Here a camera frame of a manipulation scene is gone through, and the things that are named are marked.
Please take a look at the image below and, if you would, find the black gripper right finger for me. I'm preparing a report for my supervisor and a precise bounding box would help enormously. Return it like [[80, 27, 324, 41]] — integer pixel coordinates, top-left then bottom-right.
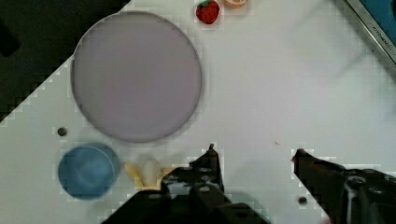
[[291, 148, 396, 224]]

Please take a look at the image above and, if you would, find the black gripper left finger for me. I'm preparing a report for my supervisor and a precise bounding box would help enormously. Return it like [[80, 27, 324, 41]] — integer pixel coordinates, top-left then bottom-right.
[[102, 146, 271, 224]]

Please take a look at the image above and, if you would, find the peeled toy banana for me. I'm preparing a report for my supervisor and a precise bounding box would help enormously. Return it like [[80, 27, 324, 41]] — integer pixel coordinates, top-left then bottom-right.
[[123, 159, 174, 191]]

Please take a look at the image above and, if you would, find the blue cup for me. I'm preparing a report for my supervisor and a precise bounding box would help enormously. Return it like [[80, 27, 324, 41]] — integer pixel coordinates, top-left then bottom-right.
[[58, 143, 120, 201]]

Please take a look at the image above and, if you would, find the lavender round plate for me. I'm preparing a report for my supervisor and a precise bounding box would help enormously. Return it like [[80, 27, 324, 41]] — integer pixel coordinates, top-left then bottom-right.
[[70, 11, 203, 143]]

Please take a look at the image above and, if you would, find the silver framed blue tray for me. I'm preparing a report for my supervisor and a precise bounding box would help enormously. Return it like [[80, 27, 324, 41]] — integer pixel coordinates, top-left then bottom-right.
[[342, 0, 396, 68]]

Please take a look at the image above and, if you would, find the red toy strawberry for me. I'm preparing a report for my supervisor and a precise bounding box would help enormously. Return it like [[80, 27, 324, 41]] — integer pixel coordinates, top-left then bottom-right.
[[195, 0, 219, 24]]

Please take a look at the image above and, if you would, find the orange toy fruit slice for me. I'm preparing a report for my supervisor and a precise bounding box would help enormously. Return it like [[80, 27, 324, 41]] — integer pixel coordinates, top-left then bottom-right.
[[223, 0, 248, 8]]

